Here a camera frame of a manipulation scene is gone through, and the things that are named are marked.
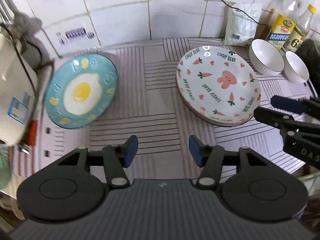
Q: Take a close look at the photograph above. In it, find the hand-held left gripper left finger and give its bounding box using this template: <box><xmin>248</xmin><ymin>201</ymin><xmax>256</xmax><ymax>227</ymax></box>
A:
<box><xmin>51</xmin><ymin>135</ymin><xmax>139</xmax><ymax>189</ymax></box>

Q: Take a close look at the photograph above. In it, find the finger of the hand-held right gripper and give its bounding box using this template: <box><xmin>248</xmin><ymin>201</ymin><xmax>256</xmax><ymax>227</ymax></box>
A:
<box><xmin>254</xmin><ymin>106</ymin><xmax>303</xmax><ymax>137</ymax></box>
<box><xmin>270</xmin><ymin>95</ymin><xmax>320</xmax><ymax>124</ymax></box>

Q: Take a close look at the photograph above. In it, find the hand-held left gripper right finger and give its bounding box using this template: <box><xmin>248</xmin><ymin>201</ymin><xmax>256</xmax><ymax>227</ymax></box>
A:
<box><xmin>189</xmin><ymin>135</ymin><xmax>273</xmax><ymax>189</ymax></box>

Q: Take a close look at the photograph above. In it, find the plate with pink rim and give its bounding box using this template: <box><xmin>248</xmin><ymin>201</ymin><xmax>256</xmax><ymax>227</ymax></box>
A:
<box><xmin>178</xmin><ymin>90</ymin><xmax>254</xmax><ymax>128</ymax></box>

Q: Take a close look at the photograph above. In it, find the white bowl black rim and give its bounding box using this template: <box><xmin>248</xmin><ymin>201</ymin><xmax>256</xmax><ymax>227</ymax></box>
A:
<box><xmin>249</xmin><ymin>39</ymin><xmax>285</xmax><ymax>75</ymax></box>
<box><xmin>283</xmin><ymin>51</ymin><xmax>310</xmax><ymax>82</ymax></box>

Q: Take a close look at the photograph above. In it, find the white rabbit carrot plate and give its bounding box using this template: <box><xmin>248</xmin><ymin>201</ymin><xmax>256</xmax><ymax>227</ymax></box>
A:
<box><xmin>176</xmin><ymin>45</ymin><xmax>262</xmax><ymax>125</ymax></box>

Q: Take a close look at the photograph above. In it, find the blue fried egg plate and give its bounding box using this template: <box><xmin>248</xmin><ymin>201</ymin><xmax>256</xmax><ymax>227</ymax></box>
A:
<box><xmin>44</xmin><ymin>54</ymin><xmax>118</xmax><ymax>128</ymax></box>

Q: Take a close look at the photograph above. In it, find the black wok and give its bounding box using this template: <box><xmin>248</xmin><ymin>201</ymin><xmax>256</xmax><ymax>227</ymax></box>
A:
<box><xmin>296</xmin><ymin>39</ymin><xmax>320</xmax><ymax>100</ymax></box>

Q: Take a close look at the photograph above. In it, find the striped counter mat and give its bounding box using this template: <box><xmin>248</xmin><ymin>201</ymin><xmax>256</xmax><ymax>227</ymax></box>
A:
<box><xmin>10</xmin><ymin>37</ymin><xmax>318</xmax><ymax>178</ymax></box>

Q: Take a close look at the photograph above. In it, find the clear bottle yellow cap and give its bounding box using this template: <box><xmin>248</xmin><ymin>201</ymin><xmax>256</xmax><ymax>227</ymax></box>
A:
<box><xmin>282</xmin><ymin>4</ymin><xmax>317</xmax><ymax>53</ymax></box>

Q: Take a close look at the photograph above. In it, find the yellow label bottle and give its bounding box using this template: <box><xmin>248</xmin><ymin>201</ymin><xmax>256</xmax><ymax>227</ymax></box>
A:
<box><xmin>265</xmin><ymin>0</ymin><xmax>303</xmax><ymax>51</ymax></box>

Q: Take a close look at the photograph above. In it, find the brown oil bottle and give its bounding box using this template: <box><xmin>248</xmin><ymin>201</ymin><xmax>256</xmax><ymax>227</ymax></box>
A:
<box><xmin>260</xmin><ymin>0</ymin><xmax>288</xmax><ymax>40</ymax></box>

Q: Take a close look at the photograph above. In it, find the white plastic bag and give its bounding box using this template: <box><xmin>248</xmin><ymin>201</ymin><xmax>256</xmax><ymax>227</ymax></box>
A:
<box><xmin>224</xmin><ymin>2</ymin><xmax>262</xmax><ymax>47</ymax></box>

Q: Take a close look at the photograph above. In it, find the red object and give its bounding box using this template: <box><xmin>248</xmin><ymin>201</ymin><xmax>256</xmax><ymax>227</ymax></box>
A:
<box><xmin>27</xmin><ymin>120</ymin><xmax>38</xmax><ymax>146</ymax></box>

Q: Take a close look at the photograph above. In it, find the green glass object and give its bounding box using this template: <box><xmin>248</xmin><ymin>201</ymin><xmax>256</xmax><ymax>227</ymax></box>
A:
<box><xmin>0</xmin><ymin>145</ymin><xmax>12</xmax><ymax>190</ymax></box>

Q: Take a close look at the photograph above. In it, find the white appliance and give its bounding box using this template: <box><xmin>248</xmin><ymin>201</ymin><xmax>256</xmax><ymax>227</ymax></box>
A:
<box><xmin>0</xmin><ymin>14</ymin><xmax>53</xmax><ymax>147</ymax></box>

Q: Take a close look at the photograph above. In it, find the black cable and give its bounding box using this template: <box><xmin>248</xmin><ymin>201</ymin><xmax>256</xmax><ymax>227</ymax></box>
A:
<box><xmin>196</xmin><ymin>0</ymin><xmax>269</xmax><ymax>26</ymax></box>

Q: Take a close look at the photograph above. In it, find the purple wall sticker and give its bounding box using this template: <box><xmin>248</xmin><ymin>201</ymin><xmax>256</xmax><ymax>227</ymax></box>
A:
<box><xmin>57</xmin><ymin>27</ymin><xmax>95</xmax><ymax>46</ymax></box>

